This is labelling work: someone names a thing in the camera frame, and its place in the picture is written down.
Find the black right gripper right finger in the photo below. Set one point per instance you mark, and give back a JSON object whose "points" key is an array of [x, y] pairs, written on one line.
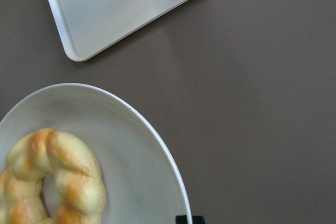
{"points": [[198, 220]]}

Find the cream rabbit tray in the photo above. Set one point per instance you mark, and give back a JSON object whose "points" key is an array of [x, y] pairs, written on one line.
{"points": [[87, 27]]}

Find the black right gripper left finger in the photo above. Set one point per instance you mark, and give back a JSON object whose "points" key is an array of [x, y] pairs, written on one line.
{"points": [[182, 219]]}

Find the glazed twisted donut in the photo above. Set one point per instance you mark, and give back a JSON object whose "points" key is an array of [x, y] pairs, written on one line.
{"points": [[76, 174]]}

